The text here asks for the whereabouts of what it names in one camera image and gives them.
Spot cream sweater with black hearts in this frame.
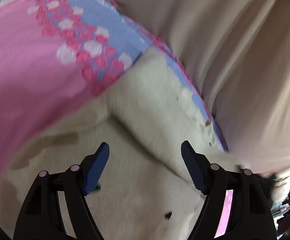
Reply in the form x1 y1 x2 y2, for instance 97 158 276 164
0 48 239 239

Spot pink floral bed sheet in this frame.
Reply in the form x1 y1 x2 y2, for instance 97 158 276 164
0 0 230 221

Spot beige curtain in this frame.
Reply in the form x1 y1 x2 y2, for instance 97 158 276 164
115 0 290 173

